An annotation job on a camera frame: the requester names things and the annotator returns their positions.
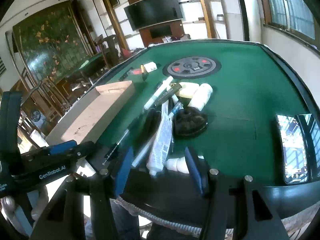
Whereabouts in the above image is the clear black gel pen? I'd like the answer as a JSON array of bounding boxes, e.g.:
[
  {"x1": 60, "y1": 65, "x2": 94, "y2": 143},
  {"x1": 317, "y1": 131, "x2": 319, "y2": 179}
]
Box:
[{"x1": 102, "y1": 109, "x2": 151, "y2": 166}]

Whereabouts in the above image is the white squeeze tube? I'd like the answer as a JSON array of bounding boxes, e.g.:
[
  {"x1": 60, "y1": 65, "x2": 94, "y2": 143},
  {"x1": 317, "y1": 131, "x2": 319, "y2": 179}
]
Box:
[{"x1": 146, "y1": 100, "x2": 172, "y2": 177}]

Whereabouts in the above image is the white pen blue cap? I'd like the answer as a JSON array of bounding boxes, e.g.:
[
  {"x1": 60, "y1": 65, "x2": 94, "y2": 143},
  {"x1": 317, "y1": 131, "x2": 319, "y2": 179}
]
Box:
[{"x1": 168, "y1": 101, "x2": 183, "y2": 120}]

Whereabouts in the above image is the white plastic bottle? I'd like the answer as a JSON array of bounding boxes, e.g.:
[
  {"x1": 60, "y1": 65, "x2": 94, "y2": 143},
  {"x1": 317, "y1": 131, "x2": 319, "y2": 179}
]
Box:
[{"x1": 188, "y1": 83, "x2": 213, "y2": 111}]

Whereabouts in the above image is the olive green tube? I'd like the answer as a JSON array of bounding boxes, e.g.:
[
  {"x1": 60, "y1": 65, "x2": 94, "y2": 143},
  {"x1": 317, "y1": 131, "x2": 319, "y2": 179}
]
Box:
[{"x1": 154, "y1": 83, "x2": 182, "y2": 107}]

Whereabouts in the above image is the white paint marker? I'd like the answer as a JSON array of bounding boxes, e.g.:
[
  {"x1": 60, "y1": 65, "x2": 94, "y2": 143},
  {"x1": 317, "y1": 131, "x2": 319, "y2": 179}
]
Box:
[{"x1": 143, "y1": 76, "x2": 174, "y2": 111}]

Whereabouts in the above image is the cardboard box tray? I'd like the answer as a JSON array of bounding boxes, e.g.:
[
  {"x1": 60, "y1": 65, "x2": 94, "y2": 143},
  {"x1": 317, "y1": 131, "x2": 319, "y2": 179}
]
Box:
[{"x1": 46, "y1": 81, "x2": 135, "y2": 146}]

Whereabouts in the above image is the cream rectangular case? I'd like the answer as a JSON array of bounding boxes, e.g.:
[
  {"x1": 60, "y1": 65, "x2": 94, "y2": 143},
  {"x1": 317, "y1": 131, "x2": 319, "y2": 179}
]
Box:
[{"x1": 175, "y1": 82, "x2": 200, "y2": 99}]

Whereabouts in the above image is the smartphone with lit screen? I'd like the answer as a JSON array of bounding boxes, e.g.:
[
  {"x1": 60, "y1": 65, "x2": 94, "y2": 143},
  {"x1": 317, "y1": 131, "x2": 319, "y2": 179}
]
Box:
[{"x1": 276, "y1": 114, "x2": 309, "y2": 185}]

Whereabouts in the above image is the yellow black utility knife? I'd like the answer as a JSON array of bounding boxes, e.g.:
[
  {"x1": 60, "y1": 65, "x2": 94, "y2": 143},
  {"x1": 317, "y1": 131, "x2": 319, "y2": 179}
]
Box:
[{"x1": 140, "y1": 64, "x2": 149, "y2": 81}]

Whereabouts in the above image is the red item in clear pack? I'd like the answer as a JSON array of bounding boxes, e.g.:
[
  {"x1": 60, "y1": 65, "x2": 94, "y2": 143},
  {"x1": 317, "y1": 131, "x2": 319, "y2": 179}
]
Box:
[{"x1": 127, "y1": 68, "x2": 144, "y2": 76}]

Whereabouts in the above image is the black pen red tip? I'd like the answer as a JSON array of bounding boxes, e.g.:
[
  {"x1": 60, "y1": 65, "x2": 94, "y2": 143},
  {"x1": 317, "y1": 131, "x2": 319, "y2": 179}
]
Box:
[{"x1": 118, "y1": 67, "x2": 133, "y2": 81}]

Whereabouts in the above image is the small white box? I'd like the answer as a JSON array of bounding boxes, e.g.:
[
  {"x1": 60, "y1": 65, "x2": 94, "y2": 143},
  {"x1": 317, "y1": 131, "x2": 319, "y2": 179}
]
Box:
[{"x1": 144, "y1": 62, "x2": 157, "y2": 73}]

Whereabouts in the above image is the round table centre console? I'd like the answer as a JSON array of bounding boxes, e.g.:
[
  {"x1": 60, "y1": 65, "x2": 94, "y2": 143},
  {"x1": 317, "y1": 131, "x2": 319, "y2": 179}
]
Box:
[{"x1": 162, "y1": 56, "x2": 221, "y2": 80}]

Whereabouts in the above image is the large floral painting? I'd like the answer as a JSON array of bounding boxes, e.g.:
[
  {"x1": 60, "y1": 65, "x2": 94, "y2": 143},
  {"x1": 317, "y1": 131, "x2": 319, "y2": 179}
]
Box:
[{"x1": 12, "y1": 1, "x2": 89, "y2": 83}]

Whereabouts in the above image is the wall television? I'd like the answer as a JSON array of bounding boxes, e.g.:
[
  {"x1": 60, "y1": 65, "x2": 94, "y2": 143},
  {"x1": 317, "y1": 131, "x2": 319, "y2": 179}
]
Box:
[{"x1": 124, "y1": 0, "x2": 183, "y2": 30}]

